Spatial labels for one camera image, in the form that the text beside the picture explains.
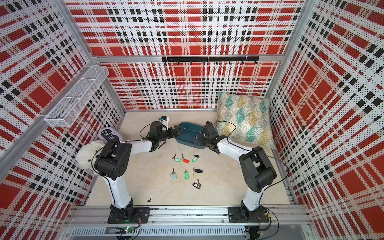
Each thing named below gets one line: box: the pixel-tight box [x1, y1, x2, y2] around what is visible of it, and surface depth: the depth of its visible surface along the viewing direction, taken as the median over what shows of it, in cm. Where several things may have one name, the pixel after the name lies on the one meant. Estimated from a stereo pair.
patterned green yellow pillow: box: [216, 91, 277, 150], surface depth 97 cm
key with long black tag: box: [192, 178, 202, 190], surface depth 86 cm
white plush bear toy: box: [75, 140, 105, 172], surface depth 77 cm
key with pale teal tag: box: [170, 167, 178, 180], surface depth 89 cm
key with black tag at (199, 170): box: [192, 166, 204, 175], surface depth 91 cm
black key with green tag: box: [191, 154, 201, 163], surface depth 97 cm
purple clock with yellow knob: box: [98, 127, 124, 144], surface depth 95 cm
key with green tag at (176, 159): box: [172, 153, 182, 163], surface depth 95 cm
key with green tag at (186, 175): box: [184, 169, 190, 180], surface depth 90 cm
